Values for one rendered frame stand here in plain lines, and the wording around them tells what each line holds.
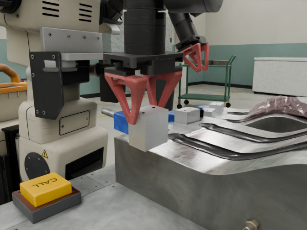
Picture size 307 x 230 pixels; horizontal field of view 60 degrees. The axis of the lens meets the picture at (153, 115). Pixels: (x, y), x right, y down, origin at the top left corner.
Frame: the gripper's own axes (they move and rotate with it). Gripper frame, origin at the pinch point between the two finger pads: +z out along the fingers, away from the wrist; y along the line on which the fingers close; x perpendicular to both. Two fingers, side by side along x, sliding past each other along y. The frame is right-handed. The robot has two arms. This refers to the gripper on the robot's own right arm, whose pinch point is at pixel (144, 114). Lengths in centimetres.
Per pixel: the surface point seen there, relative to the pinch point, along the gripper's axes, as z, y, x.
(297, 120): 7.1, 37.7, -11.7
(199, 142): 7.0, 10.8, -3.2
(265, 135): 7.3, 23.8, -9.9
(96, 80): 112, 339, 508
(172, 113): 6.5, 18.9, 9.7
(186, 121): 6.8, 17.8, 5.1
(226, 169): 5.4, 3.2, -12.7
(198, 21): -32, 732, 493
